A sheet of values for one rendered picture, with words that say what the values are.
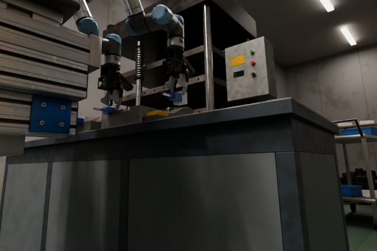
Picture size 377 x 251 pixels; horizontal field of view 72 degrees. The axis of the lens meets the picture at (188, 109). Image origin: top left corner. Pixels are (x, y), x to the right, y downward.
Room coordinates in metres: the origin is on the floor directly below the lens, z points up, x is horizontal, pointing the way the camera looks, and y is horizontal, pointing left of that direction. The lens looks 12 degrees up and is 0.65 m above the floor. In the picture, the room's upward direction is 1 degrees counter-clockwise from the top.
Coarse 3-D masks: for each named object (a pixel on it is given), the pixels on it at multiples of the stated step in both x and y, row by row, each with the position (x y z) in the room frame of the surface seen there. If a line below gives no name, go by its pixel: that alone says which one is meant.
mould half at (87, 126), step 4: (96, 120) 1.41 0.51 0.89; (80, 124) 1.22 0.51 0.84; (84, 124) 1.21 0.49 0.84; (88, 124) 1.20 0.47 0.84; (92, 124) 1.21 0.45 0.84; (96, 124) 1.23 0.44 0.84; (100, 124) 1.26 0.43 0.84; (80, 128) 1.22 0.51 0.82; (84, 128) 1.21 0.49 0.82; (88, 128) 1.20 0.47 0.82; (92, 128) 1.21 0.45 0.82; (96, 128) 1.24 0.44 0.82; (100, 128) 1.26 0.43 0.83
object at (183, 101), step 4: (164, 92) 1.02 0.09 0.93; (172, 92) 1.06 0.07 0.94; (176, 92) 1.05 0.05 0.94; (180, 92) 1.08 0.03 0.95; (168, 96) 1.07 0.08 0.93; (172, 96) 1.06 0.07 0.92; (176, 96) 1.05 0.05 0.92; (180, 96) 1.07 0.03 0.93; (184, 96) 1.09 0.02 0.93; (172, 100) 1.09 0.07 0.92; (176, 100) 1.09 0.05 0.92; (180, 100) 1.08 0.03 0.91; (184, 100) 1.09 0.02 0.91; (176, 104) 1.11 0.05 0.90; (180, 104) 1.11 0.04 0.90; (184, 104) 1.11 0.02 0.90
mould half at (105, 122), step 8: (120, 112) 1.12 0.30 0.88; (128, 112) 1.09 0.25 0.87; (136, 112) 1.05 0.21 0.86; (144, 112) 1.07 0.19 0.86; (176, 112) 1.24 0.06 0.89; (184, 112) 1.28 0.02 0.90; (192, 112) 1.34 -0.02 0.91; (104, 120) 1.19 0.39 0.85; (112, 120) 1.15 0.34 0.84; (120, 120) 1.12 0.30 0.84; (128, 120) 1.08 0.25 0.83; (136, 120) 1.05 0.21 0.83
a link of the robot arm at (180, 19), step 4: (176, 16) 1.05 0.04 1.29; (180, 16) 1.06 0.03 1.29; (180, 20) 1.05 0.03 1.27; (180, 24) 1.04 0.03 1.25; (180, 28) 1.05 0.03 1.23; (172, 32) 1.04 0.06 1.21; (176, 32) 1.05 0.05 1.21; (180, 32) 1.05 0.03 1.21; (168, 36) 1.06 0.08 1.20; (172, 36) 1.05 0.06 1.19; (176, 36) 1.06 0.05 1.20; (180, 36) 1.05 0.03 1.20
